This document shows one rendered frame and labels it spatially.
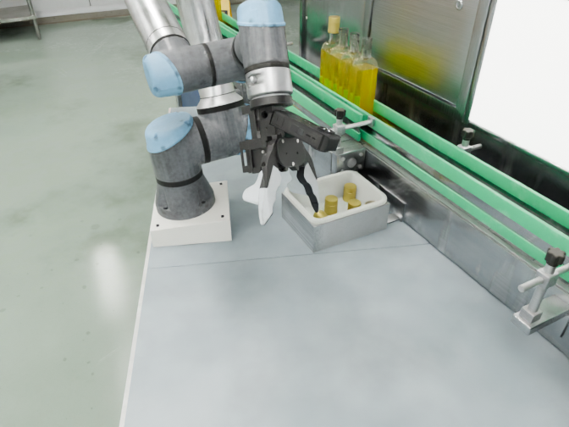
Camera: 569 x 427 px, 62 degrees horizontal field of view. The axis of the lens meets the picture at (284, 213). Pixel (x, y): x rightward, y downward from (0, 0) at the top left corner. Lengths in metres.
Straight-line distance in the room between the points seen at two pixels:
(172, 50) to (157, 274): 0.52
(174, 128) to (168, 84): 0.28
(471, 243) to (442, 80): 0.46
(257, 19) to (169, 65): 0.17
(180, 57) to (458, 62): 0.73
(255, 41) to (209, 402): 0.61
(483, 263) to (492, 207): 0.12
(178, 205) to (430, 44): 0.78
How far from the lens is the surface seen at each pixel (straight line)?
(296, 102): 1.51
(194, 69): 0.85
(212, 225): 1.18
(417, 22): 1.43
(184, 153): 1.14
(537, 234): 1.03
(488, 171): 1.17
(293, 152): 0.78
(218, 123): 1.15
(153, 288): 1.11
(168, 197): 1.19
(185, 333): 1.00
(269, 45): 0.79
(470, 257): 1.15
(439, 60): 1.37
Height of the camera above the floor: 1.50
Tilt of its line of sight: 35 degrees down
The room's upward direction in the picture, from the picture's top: straight up
